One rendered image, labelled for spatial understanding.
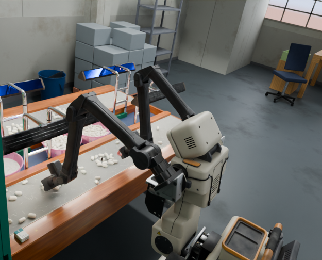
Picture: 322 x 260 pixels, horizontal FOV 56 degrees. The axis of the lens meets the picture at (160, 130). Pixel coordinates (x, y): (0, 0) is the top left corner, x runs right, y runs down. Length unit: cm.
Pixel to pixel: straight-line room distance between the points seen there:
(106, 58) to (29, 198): 281
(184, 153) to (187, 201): 25
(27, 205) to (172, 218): 74
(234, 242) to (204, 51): 647
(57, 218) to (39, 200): 19
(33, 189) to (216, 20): 630
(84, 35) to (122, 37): 52
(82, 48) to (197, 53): 383
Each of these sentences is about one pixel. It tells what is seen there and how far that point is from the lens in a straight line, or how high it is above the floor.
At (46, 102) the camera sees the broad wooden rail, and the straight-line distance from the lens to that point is 270.
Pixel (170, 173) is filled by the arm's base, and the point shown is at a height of 122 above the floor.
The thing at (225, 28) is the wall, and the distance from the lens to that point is 738.
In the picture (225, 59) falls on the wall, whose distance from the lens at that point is 743.
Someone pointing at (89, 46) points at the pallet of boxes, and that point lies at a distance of 441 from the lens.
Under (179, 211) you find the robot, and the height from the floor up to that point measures 93.
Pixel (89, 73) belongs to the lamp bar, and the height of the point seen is 109.
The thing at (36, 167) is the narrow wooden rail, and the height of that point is 76.
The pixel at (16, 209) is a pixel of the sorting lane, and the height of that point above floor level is 74.
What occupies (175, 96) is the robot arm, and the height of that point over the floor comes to 135.
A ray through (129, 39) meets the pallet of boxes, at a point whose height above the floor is 99.
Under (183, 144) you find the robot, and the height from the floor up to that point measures 129.
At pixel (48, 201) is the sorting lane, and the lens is 172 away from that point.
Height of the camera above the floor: 189
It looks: 27 degrees down
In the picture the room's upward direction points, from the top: 11 degrees clockwise
